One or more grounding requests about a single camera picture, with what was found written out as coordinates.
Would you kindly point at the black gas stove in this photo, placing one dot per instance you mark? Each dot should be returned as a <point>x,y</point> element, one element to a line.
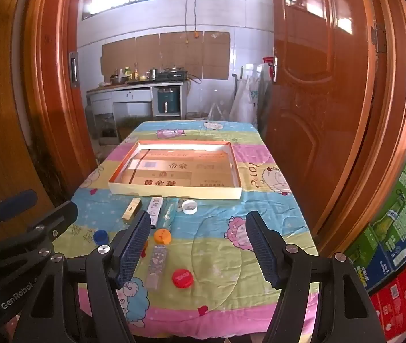
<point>174,75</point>

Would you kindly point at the blue bottle cap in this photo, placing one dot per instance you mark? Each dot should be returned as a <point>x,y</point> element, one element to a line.
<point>101,236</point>

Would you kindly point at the metal door hinge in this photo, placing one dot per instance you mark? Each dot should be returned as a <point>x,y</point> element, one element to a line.
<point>378,39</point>

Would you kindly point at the amber oil bottle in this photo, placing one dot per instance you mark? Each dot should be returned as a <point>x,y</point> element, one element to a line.
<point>136,71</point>

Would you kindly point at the hanging white plastic bags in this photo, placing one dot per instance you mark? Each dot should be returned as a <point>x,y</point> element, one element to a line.
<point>245,103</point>

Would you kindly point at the metal mug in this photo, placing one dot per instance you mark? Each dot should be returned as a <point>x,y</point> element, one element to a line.
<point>151,74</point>

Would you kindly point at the red bottle cap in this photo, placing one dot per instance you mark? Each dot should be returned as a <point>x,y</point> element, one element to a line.
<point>182,278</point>

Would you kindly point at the green-yellow bottle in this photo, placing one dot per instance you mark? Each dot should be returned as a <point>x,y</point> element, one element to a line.
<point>127,72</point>

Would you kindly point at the metal strike plate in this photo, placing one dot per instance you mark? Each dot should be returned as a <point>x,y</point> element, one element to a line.
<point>73,68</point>

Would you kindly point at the cardboard wall covering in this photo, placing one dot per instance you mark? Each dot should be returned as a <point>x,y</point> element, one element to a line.
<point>174,50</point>

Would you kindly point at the brown wooden door frame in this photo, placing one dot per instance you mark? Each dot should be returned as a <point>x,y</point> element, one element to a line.
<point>56,114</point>

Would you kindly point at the white bottle cap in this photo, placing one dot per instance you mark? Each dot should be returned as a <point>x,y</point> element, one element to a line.
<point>189,211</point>

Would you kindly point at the orange bottle cap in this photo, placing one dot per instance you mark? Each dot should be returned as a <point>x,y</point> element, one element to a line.
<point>162,236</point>
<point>145,250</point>

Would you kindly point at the colourful cartoon sheep blanket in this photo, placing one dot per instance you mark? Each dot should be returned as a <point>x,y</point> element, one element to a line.
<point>217,221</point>

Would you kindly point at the clear patterned lighter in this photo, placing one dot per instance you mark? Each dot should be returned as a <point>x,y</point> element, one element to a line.
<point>156,264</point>

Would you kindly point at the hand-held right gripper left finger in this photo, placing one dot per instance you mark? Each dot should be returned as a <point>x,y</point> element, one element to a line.
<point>131,253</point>

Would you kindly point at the gold lipstick tube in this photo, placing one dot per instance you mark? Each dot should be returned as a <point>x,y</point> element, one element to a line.
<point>131,210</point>

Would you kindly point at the metal pot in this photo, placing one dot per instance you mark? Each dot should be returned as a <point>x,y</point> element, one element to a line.
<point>122,79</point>

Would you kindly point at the flattened gold carton sheet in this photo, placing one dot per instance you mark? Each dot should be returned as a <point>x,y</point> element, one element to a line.
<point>174,171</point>

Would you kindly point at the green printed carton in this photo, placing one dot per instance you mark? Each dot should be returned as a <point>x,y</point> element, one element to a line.
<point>396,214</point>

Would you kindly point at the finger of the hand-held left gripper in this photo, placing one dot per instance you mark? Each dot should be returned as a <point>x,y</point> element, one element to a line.
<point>13,204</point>
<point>59,216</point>

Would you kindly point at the white plastic bag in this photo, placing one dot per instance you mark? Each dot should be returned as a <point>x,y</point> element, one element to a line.
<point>217,112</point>

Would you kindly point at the shallow orange-rimmed box tray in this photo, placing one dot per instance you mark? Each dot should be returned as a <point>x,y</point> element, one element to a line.
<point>174,190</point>

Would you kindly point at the red printed carton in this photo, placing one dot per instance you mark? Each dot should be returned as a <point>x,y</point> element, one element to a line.
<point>403,296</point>

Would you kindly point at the round basin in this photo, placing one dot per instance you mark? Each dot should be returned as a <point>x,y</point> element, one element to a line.
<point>197,115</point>

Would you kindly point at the teal printed lighter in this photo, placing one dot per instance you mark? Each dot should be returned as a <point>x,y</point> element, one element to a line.
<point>169,214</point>

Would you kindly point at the white printed lighter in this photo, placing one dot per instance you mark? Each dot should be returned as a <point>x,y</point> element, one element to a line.
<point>154,207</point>

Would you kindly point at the grey kitchen counter cabinet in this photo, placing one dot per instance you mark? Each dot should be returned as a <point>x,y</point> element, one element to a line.
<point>131,95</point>

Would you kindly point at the brown wooden door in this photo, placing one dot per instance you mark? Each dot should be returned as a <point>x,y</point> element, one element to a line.
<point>313,114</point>

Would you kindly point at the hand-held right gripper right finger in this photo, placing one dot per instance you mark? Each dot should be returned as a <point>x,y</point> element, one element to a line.
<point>260,253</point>

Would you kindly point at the teal air fryer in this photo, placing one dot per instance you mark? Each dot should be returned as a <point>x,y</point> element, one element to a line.
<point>169,100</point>

